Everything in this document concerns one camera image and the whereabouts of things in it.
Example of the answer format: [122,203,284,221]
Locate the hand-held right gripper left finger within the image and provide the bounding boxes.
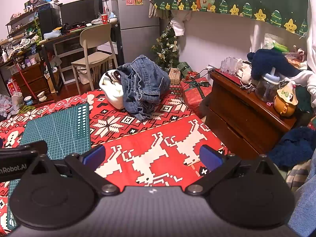
[27,144,120,195]

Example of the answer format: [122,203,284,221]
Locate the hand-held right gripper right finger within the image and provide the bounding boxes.
[185,144,279,195]

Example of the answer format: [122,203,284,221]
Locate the blue denim shorts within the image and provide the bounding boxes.
[117,54,171,122]

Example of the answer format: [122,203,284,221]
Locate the white bag of clothes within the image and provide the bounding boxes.
[99,70,126,109]

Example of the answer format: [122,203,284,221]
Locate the green cutting mat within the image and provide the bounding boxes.
[7,102,92,230]

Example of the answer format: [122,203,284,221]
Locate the yellow green trivet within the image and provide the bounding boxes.
[17,105,35,114]

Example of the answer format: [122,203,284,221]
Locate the white red plastic bag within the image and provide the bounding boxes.
[0,94,13,119]

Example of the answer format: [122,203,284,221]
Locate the wooden nightstand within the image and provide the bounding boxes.
[204,69,298,155]

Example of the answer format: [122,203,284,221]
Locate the red printed blanket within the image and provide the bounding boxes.
[0,89,230,236]

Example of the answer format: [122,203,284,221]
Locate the white paper sack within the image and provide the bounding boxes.
[11,92,24,111]

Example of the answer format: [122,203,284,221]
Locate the large red gift box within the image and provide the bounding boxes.
[181,77,213,110]

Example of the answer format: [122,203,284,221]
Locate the red cardboard box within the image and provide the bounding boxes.
[6,78,18,97]

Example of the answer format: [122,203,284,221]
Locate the white tote bag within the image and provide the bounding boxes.
[77,65,95,85]

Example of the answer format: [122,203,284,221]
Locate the brown paper bag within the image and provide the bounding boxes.
[44,68,58,94]

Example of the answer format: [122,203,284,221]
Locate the brown wooden drawer cabinet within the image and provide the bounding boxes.
[12,63,51,98]

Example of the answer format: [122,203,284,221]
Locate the dark blue towel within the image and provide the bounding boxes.
[268,126,316,169]

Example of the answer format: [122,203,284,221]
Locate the gold wrapped gift box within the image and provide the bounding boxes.
[168,68,182,85]

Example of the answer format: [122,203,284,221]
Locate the clear jar with blue lid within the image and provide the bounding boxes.
[255,67,282,103]

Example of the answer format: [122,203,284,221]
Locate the green wrapped gift box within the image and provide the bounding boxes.
[177,61,193,79]

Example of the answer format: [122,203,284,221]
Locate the yellow mushroom-shaped pot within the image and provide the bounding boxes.
[274,81,298,117]

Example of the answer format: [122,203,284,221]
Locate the clear plastic container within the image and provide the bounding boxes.
[220,55,238,75]

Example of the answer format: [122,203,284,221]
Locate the white plastic drawer unit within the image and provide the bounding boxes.
[53,31,99,84]

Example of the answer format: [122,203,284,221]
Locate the navy fluffy cloth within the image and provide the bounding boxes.
[247,49,302,80]

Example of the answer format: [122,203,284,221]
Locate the brown paper roll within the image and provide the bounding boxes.
[0,36,25,46]

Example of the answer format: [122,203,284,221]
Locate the small christmas tree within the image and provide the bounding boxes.
[151,23,181,71]

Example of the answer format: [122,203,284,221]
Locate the beige plastic chair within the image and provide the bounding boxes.
[71,23,118,95]

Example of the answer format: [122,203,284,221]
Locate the grey refrigerator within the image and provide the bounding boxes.
[110,0,161,66]

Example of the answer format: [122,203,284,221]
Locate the dark desk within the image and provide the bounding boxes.
[37,22,121,94]

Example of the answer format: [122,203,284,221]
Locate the white hanging cloth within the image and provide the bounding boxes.
[170,12,192,37]

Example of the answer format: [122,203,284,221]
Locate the black computer tower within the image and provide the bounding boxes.
[38,6,61,37]

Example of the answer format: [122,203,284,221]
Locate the black metal shelf rack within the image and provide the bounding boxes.
[5,4,41,62]

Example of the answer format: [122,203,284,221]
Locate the black computer monitor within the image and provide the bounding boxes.
[60,0,103,27]

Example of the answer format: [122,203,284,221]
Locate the white garment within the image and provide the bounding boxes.
[284,0,316,95]

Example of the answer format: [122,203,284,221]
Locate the red broom handle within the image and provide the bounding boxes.
[13,55,41,104]

